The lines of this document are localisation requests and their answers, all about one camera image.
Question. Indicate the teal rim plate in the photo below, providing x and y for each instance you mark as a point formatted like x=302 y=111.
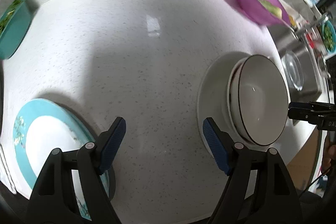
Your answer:
x=52 y=155

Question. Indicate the teal basin with greens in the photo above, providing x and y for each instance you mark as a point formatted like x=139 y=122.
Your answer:
x=15 y=22

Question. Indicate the white bowl red flowers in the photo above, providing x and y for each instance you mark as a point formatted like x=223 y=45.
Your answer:
x=232 y=103

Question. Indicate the right hand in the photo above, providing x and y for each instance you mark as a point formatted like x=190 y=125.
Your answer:
x=328 y=154

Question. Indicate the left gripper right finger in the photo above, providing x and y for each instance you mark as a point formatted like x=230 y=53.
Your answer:
x=259 y=188

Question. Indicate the large white bowl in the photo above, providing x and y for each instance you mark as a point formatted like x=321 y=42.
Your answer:
x=262 y=100

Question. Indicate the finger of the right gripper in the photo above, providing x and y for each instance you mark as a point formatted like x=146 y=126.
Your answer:
x=314 y=106
x=311 y=116

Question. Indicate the white oval plate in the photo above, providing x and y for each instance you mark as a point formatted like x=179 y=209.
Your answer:
x=212 y=98

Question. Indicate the stainless steel sink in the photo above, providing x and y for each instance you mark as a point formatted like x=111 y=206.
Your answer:
x=285 y=40

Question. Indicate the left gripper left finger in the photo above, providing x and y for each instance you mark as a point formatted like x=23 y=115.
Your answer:
x=78 y=176

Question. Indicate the teal bowl with greens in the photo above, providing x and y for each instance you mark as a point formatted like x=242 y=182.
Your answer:
x=328 y=36

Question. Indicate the glass bowl in sink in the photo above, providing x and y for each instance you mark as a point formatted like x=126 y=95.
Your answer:
x=293 y=70

